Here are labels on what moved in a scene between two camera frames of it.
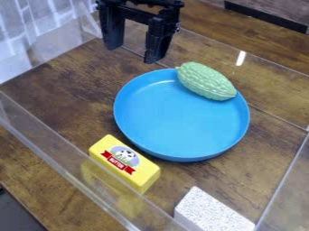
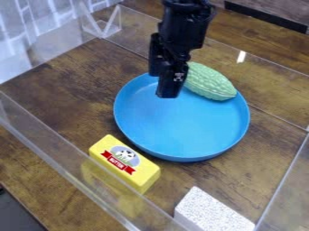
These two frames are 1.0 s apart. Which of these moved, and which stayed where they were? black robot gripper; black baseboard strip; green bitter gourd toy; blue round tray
Moved: black robot gripper
Stayed: blue round tray; green bitter gourd toy; black baseboard strip
